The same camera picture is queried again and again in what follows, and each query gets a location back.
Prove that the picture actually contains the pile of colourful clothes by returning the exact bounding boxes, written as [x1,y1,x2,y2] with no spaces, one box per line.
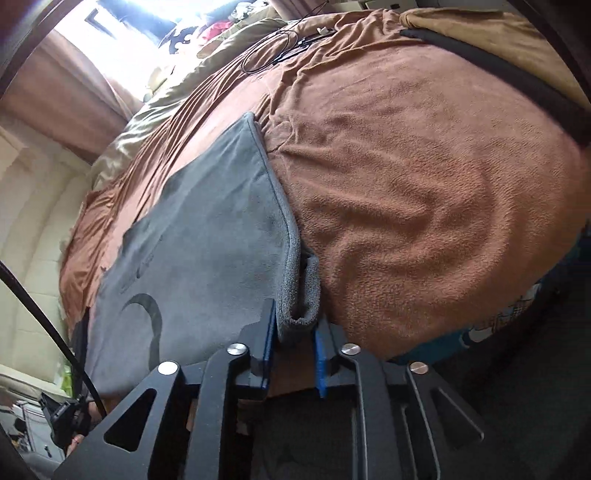
[198,0,278,47]

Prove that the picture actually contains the black and white plush toy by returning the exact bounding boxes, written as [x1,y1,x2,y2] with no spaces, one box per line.
[159,23,204,61]

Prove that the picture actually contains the green packet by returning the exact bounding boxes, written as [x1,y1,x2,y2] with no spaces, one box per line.
[58,360,75,398]

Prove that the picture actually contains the pink curtain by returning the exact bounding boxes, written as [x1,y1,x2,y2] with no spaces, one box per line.
[0,32,144,158]

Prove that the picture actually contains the beige duvet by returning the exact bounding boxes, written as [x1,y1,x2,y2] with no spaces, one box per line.
[90,18,287,190]

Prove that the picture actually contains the cream padded headboard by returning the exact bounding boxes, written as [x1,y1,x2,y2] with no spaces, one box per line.
[0,115,93,370]

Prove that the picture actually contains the thick black gripper cable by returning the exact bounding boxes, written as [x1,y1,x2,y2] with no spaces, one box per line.
[0,261,106,416]

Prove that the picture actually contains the thin black coiled cable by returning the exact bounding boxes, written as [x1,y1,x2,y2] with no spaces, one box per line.
[240,28,301,75]

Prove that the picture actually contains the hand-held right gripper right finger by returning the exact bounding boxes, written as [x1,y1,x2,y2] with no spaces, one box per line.
[315,318,504,480]

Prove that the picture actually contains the brown folded cloth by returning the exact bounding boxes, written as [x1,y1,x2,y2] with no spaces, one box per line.
[399,7,591,107]

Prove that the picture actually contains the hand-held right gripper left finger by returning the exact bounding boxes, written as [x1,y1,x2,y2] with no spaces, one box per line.
[53,300,277,480]

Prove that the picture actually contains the brown fleece blanket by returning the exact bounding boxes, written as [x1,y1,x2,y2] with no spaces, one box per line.
[58,9,587,398]

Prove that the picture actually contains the window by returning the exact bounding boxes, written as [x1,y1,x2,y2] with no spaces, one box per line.
[60,0,273,97]

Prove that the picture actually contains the grey T-shirt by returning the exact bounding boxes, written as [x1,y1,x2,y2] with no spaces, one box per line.
[85,112,321,398]

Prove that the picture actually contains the black rectangular frame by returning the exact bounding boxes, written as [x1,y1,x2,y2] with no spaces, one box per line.
[272,30,335,65]

